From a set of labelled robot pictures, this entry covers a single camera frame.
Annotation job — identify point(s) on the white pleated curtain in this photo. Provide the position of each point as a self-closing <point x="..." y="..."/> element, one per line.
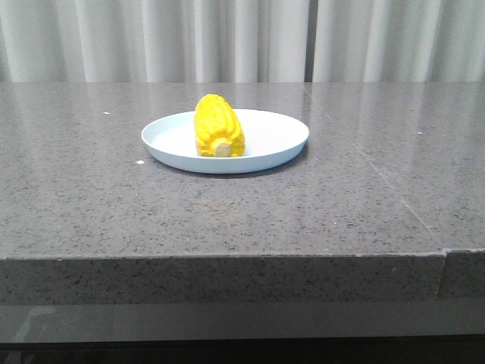
<point x="242" y="41"/>

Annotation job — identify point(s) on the light blue round plate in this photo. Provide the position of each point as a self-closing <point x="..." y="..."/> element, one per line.
<point x="272" y="139"/>

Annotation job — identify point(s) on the yellow toy corn cob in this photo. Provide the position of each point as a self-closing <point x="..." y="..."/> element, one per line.
<point x="218" y="131"/>

